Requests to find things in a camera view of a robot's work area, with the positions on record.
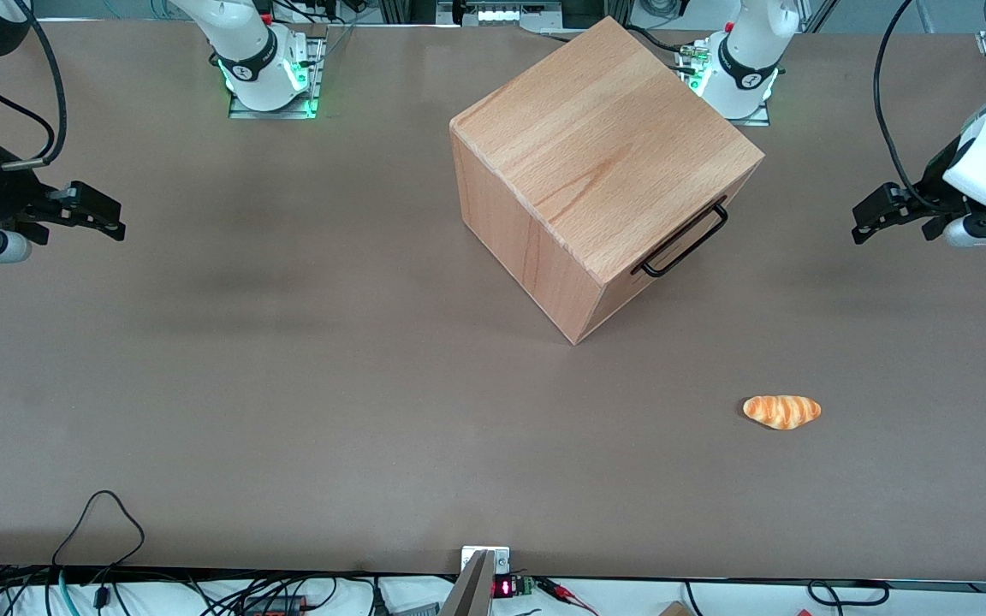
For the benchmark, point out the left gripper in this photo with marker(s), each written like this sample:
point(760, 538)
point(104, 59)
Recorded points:
point(927, 195)

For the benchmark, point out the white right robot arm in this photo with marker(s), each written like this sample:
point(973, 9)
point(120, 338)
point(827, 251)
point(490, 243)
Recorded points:
point(240, 43)

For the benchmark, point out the wooden drawer cabinet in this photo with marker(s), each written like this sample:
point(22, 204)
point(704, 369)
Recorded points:
point(579, 137)

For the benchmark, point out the orange toy croissant bread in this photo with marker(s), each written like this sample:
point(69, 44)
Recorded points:
point(782, 411)

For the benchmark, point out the orange black connector box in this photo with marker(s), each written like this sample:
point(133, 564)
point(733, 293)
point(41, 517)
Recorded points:
point(275, 604)

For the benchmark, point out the black device with lights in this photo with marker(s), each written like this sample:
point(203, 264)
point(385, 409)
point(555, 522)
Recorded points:
point(510, 12)

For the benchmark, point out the red digit display module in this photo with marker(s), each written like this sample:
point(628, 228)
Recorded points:
point(506, 587)

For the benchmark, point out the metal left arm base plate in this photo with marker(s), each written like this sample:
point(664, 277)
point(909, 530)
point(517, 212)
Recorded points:
point(758, 113)

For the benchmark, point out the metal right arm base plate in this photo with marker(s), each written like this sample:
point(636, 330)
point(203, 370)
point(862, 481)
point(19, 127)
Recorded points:
point(315, 77)

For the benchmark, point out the grey metal camera mount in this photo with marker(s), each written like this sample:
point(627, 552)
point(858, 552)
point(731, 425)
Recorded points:
point(474, 582)

